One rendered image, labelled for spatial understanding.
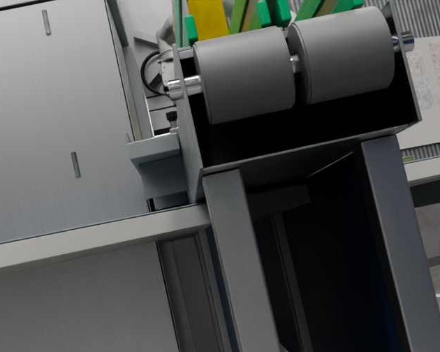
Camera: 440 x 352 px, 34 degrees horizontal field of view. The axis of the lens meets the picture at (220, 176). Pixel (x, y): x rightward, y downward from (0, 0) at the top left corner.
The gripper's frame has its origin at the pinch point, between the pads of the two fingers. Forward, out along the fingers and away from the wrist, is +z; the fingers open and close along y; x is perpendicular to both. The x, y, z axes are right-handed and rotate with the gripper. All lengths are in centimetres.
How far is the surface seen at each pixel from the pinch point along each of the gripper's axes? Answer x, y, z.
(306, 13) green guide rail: -139, 12, 60
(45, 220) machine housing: -59, -40, 52
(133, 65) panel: -25.2, -13.2, -3.2
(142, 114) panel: -21.3, -13.6, 11.7
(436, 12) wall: 404, 287, -237
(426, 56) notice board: 402, 260, -190
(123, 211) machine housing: -59, -22, 54
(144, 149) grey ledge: -107, -13, 60
